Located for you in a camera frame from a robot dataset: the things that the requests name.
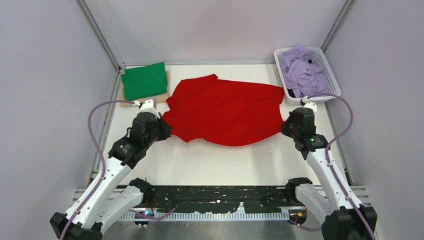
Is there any red t shirt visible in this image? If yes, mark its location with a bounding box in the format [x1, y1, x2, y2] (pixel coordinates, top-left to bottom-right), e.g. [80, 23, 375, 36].
[163, 74, 284, 147]

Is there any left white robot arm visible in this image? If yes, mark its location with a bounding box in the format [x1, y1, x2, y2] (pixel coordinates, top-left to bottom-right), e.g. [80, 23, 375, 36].
[50, 111, 171, 240]

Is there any folded beige t shirt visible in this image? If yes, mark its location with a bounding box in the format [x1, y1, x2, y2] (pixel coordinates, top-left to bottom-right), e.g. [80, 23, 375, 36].
[118, 81, 170, 108]

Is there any black garment in basket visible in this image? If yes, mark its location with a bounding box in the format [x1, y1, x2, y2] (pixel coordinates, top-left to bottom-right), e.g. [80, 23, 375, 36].
[287, 89, 297, 99]

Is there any folded green t shirt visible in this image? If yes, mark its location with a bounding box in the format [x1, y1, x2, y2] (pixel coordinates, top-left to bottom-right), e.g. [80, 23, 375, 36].
[121, 62, 168, 101]

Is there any lilac t shirt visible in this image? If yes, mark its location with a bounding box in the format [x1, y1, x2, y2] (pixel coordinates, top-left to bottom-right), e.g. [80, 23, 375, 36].
[278, 45, 330, 98]

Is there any white plastic basket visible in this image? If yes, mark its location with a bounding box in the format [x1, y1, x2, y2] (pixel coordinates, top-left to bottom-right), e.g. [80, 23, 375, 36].
[273, 45, 341, 106]

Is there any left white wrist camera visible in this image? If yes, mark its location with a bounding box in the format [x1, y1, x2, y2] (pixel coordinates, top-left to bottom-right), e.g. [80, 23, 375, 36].
[132, 98, 160, 119]

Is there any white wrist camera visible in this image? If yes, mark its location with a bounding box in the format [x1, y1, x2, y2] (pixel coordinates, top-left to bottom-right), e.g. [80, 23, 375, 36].
[300, 96, 318, 113]
[132, 98, 160, 119]

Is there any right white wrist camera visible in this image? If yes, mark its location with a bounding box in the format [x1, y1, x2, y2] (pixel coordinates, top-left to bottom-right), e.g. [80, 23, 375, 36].
[300, 96, 318, 113]

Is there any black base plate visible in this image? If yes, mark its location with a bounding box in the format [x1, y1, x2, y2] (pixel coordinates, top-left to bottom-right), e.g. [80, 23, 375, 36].
[136, 185, 304, 214]

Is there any aluminium front rail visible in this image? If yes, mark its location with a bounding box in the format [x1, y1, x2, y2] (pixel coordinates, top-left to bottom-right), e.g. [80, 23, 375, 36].
[70, 185, 373, 212]

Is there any white slotted cable duct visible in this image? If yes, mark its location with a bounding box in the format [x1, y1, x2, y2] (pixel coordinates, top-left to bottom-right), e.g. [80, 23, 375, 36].
[115, 211, 291, 222]

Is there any left aluminium frame post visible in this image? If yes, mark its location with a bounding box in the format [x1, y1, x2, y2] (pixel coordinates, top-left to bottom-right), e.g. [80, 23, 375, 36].
[76, 0, 127, 73]

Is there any aluminium frame post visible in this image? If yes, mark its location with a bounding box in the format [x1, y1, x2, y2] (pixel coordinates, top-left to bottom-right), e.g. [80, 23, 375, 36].
[76, 0, 127, 73]
[320, 0, 357, 53]

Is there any right aluminium frame post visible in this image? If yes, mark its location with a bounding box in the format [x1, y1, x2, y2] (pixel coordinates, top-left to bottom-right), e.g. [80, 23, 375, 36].
[320, 0, 357, 53]

